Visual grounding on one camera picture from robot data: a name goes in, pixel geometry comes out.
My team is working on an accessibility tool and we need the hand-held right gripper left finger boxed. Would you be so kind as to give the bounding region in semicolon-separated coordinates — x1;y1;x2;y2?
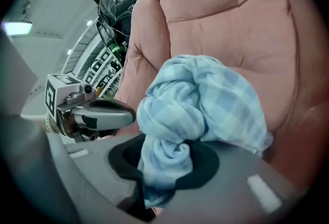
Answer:
46;133;155;224

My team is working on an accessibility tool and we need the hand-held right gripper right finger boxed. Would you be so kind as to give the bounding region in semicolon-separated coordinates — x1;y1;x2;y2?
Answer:
155;139;310;224

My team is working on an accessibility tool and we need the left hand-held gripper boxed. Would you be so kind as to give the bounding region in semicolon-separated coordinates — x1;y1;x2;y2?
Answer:
44;73;136;143

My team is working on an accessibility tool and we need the light blue cloth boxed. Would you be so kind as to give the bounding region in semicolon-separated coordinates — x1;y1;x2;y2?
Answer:
137;54;273;210

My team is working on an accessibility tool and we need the pink folding lounge chair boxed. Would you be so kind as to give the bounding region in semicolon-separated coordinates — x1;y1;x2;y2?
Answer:
114;0;327;217

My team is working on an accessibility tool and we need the person's cream printed shirt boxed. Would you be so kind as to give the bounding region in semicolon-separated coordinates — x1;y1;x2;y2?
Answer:
0;28;39;116

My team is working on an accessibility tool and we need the long ceiling light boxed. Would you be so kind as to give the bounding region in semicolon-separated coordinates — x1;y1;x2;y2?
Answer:
1;21;33;36

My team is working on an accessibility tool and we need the white beaded bracelet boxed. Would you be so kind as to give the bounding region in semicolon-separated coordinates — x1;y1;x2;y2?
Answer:
45;111;56;133

